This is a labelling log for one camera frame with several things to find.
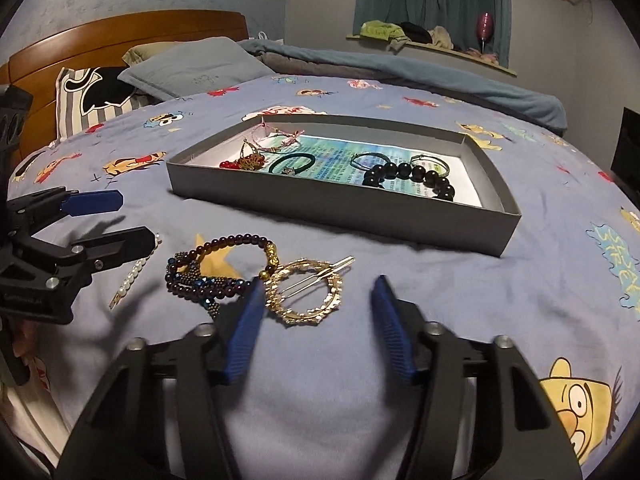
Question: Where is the grey cardboard tray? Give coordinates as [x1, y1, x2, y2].
[166, 114, 522, 259]

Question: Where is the striped pillow with black print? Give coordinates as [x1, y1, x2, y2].
[53, 65, 151, 141]

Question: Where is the pink balloon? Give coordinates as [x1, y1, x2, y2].
[475, 11, 495, 55]

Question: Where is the pink cord bracelet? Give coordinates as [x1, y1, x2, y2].
[249, 115, 304, 154]

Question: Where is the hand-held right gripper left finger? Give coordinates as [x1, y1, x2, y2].
[52, 276, 267, 480]

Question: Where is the large black bead bracelet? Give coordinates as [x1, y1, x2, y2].
[362, 161, 457, 203]

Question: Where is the red bead gold ornament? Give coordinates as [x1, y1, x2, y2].
[218, 139, 266, 174]

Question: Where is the pink cloth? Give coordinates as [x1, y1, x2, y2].
[464, 45, 501, 65]

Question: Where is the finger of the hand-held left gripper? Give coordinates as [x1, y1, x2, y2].
[11, 225, 157, 292]
[9, 186, 125, 232]

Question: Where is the blue woven bead bracelet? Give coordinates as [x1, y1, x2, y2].
[167, 254, 254, 320]

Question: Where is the black television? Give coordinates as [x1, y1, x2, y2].
[609, 105, 640, 197]

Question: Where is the wooden headboard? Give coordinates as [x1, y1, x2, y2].
[0, 8, 250, 162]

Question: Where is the blue blanket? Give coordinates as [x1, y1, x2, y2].
[237, 38, 566, 131]

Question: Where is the dark purple bead bracelet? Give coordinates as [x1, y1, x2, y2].
[165, 232, 280, 306]

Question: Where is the dark hair tie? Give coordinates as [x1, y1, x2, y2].
[267, 153, 316, 176]

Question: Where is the blue-green printed paper sheet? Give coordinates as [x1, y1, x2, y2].
[192, 130, 484, 209]

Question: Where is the silver bangle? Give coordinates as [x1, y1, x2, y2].
[349, 152, 389, 171]
[409, 153, 451, 181]

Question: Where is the beige cloth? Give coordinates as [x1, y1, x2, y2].
[427, 24, 454, 51]

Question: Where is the pearl hairpin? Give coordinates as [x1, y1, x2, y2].
[107, 232, 164, 311]

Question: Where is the green cloth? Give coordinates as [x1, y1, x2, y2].
[360, 19, 406, 41]

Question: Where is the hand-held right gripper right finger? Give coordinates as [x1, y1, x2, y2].
[370, 275, 583, 480]

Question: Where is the olive pillow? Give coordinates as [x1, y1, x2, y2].
[122, 41, 177, 67]

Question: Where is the gold round hair clip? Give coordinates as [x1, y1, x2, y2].
[259, 254, 357, 330]

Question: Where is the black cloth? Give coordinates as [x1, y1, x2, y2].
[399, 20, 434, 45]

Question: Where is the grey blanket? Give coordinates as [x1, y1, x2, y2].
[259, 51, 352, 79]

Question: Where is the blue-grey pillow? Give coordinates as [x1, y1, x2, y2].
[117, 39, 271, 101]

